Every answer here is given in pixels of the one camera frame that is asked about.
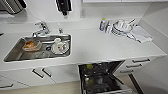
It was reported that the chrome faucet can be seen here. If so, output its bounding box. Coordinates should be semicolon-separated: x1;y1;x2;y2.
31;21;51;38

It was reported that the white dishes stack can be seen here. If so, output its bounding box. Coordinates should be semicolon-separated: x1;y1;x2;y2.
111;19;136;39

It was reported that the steel sink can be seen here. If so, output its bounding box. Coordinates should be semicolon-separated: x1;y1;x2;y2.
3;33;73;63

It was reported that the black soap dispenser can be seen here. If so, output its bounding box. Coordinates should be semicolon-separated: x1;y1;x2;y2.
54;0;73;18

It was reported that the orange bowl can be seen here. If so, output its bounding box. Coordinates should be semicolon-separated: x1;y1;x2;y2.
22;39;43;53

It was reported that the white sink base cabinet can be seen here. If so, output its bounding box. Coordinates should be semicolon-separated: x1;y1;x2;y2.
0;64;83;92

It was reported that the narrow white drawer stack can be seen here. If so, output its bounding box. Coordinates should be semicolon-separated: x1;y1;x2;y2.
114;56;158;75

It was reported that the small blue bottle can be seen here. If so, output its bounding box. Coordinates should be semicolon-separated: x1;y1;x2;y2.
99;17;108;33

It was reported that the stainless steel dishwasher door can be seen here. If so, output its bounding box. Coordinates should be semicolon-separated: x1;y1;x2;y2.
113;73;145;94

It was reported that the white cup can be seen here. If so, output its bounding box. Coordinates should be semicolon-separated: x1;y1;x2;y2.
51;37;71;56

